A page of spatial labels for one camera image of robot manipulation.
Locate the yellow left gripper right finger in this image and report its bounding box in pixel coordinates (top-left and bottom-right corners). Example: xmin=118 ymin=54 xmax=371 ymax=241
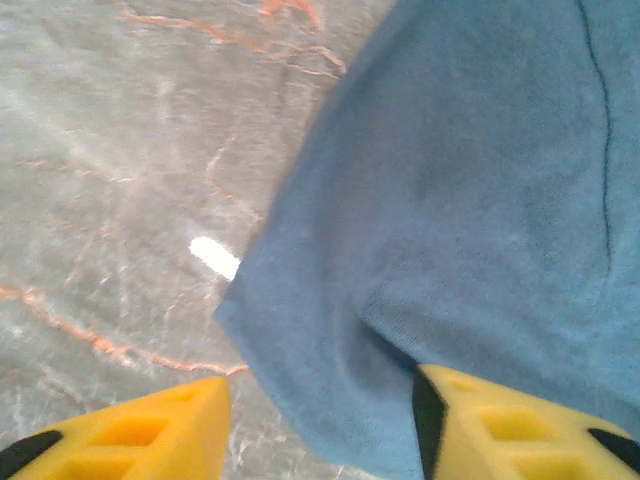
xmin=411 ymin=363 xmax=640 ymax=480

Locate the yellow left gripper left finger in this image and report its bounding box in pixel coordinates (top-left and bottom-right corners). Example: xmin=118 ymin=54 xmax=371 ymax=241
xmin=0 ymin=376 xmax=232 ymax=480

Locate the blue t-shirt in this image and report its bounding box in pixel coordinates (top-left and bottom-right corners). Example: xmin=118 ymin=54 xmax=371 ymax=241
xmin=213 ymin=0 xmax=640 ymax=480

